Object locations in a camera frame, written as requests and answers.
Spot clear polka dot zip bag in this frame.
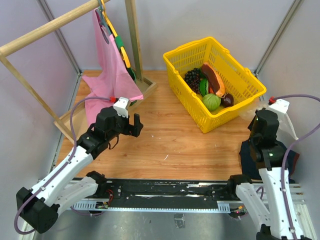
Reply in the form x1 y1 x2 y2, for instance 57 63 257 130
239 100 299 140

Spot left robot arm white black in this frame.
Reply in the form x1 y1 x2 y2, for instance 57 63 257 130
14 105 144 235

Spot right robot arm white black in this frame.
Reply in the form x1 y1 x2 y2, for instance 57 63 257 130
226 108 307 240

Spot pink t-shirt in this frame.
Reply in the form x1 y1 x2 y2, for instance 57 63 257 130
81 7 144 127

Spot wooden clothes rack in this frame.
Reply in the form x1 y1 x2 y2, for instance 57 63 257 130
0 0 157 143

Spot dark navy cloth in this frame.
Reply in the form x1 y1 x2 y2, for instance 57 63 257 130
239 140 300 184

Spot dark brown toy chestnut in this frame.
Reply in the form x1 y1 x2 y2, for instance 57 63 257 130
221 93 234 108

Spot yellow plastic basket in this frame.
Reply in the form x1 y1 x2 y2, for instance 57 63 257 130
163 36 267 133

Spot green toy cabbage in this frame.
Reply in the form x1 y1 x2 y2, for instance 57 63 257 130
202 93 221 112

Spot toy papaya slice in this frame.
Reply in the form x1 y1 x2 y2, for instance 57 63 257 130
201 62 226 98

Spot yellow clothes hanger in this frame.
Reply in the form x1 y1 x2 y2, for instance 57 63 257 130
102 3 131 69

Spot toy watermelon slice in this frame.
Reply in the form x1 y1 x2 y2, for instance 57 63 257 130
198 78 210 97

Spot black toy grapes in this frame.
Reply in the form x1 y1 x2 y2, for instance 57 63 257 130
184 68 201 94

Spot green t-shirt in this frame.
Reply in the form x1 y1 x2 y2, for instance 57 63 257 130
114 35 137 97

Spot grey clothes hanger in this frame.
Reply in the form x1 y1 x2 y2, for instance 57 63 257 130
95 0 111 44

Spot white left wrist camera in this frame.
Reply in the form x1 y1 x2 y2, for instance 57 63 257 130
113 97 130 119

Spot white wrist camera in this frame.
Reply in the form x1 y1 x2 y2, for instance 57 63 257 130
266 96 290 115
113 97 130 119

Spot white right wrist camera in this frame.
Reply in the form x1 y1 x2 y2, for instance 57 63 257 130
266 96 290 115

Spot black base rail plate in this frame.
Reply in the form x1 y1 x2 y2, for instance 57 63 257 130
92 179 240 211

